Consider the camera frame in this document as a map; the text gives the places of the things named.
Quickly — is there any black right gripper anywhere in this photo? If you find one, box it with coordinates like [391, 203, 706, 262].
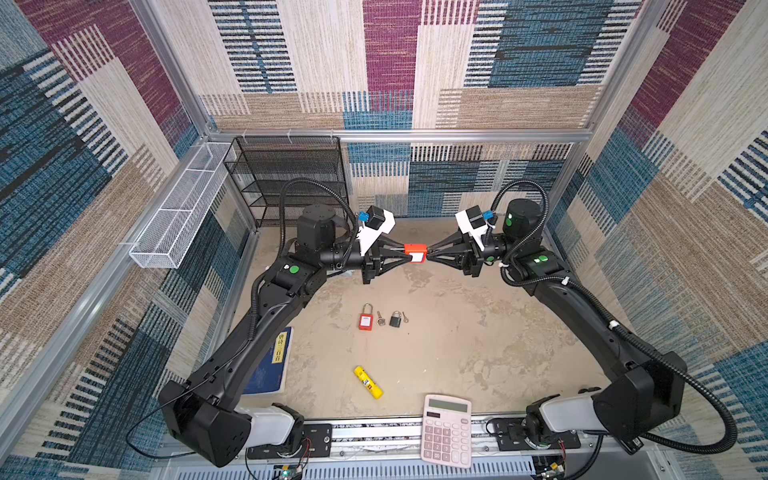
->
[425, 226, 518, 278]

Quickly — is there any small black padlock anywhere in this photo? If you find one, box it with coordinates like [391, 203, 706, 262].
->
[389, 311, 403, 328]

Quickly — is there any red padlock with key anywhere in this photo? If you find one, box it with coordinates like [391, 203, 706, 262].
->
[358, 303, 374, 331]

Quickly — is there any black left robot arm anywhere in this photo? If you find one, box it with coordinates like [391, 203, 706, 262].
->
[157, 178, 411, 467]

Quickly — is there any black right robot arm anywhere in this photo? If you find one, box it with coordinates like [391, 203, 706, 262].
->
[427, 180, 738, 455]

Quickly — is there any yellow glue stick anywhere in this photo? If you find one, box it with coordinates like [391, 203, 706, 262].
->
[354, 366, 383, 399]

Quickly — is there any blue notebook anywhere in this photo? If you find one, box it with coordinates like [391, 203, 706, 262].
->
[243, 327, 294, 396]

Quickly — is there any pink calculator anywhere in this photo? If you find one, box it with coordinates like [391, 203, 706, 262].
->
[420, 394, 472, 469]

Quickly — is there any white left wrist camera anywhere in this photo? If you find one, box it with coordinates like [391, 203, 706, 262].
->
[357, 205, 395, 256]

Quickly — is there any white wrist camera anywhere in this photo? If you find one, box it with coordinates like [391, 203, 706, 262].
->
[357, 205, 395, 256]
[455, 205, 495, 251]

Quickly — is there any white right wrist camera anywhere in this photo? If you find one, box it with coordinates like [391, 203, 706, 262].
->
[455, 205, 495, 251]

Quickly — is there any black wire shelf rack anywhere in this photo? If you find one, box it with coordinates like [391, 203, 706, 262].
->
[223, 136, 349, 227]

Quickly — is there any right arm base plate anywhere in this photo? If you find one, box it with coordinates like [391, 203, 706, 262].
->
[486, 417, 581, 451]

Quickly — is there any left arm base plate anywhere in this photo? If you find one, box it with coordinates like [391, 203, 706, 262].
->
[246, 423, 333, 460]

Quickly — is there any white wire mesh basket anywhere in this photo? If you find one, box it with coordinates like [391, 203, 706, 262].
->
[129, 142, 229, 269]

